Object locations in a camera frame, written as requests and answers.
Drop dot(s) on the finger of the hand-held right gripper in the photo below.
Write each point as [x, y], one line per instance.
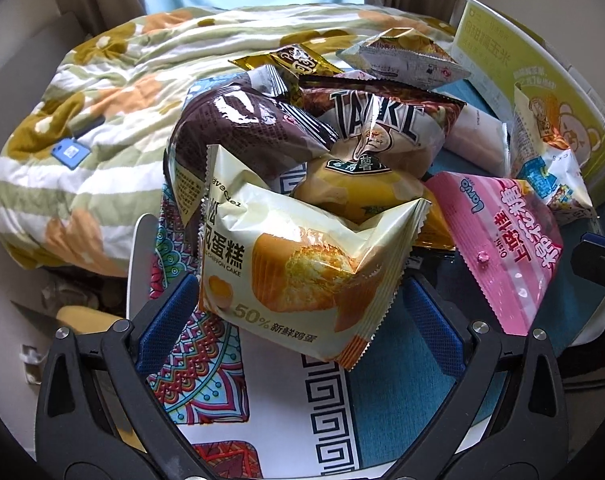
[594, 260]

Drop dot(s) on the blue tag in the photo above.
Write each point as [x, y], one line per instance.
[71, 151]

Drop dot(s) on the brown cake packet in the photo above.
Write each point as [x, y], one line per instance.
[242, 130]

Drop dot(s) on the pink snack bag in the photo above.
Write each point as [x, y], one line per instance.
[502, 240]

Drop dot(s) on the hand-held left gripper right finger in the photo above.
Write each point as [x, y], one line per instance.
[427, 310]

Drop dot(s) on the gold snack packet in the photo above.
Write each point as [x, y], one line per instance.
[302, 62]

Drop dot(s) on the cream chiffon cake packet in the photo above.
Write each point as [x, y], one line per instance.
[282, 240]

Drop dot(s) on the yellow green cardboard box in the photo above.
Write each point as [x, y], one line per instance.
[502, 45]

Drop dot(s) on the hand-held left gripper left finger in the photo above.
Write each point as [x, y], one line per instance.
[175, 310]

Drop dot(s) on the white blue snack packet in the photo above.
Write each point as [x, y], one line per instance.
[547, 170]

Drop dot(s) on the white side cabinet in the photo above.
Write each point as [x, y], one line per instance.
[32, 60]

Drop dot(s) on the white bread packet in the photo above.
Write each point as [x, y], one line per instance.
[477, 135]

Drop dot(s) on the Taki snack bag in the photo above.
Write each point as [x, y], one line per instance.
[377, 125]

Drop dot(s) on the grey corn chip bag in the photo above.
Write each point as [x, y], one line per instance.
[402, 67]

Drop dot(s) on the patterned blue tablecloth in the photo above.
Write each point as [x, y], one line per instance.
[382, 410]

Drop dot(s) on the floral striped blanket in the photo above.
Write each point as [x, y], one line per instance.
[107, 110]

